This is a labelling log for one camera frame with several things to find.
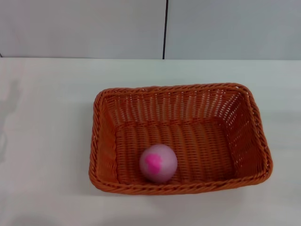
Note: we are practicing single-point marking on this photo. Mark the orange woven rectangular basket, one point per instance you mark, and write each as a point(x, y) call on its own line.
point(200, 146)

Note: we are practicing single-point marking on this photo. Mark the pink ball with magenta patch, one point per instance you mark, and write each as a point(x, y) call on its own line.
point(162, 169)

